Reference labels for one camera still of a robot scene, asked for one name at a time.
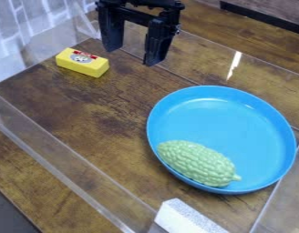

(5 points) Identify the white foam block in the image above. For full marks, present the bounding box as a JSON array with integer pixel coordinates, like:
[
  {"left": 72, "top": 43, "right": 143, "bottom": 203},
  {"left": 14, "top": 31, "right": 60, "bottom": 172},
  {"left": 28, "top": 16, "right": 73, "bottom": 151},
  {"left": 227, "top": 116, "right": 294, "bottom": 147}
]
[{"left": 155, "top": 198, "right": 230, "bottom": 233}]

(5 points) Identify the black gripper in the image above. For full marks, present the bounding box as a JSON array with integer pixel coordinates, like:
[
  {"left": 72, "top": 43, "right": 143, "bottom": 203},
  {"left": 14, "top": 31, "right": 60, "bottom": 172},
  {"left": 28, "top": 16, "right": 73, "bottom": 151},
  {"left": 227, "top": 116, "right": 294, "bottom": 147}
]
[{"left": 96, "top": 0, "right": 184, "bottom": 66}]

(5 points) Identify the green bitter melon toy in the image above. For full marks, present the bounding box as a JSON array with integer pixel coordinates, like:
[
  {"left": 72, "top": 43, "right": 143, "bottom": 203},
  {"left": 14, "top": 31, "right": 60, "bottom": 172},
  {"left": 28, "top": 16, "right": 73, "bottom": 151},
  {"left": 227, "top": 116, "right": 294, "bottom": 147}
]
[{"left": 156, "top": 140, "right": 242, "bottom": 187}]

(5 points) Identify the black bar on floor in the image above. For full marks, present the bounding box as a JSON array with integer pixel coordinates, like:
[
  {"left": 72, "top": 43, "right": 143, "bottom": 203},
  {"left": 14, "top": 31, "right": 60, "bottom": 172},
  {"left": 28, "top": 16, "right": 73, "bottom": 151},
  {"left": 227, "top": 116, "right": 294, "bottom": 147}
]
[{"left": 219, "top": 0, "right": 299, "bottom": 34}]

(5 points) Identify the blue oval tray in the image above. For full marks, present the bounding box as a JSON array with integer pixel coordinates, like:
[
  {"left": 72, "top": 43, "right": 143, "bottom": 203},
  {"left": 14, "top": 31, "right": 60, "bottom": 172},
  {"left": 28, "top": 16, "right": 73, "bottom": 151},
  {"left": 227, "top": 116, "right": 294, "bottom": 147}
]
[{"left": 145, "top": 86, "right": 297, "bottom": 195}]

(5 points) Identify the clear acrylic enclosure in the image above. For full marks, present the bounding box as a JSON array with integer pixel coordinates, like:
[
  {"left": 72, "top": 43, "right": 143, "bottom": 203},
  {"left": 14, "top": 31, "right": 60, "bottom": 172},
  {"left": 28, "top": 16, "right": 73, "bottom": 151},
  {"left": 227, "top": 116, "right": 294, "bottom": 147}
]
[{"left": 0, "top": 0, "right": 299, "bottom": 233}]

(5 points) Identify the yellow block with label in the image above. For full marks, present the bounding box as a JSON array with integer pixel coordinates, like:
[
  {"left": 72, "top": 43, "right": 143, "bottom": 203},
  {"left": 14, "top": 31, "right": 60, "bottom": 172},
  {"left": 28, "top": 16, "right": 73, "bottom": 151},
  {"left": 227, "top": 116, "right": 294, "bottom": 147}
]
[{"left": 56, "top": 47, "right": 109, "bottom": 77}]

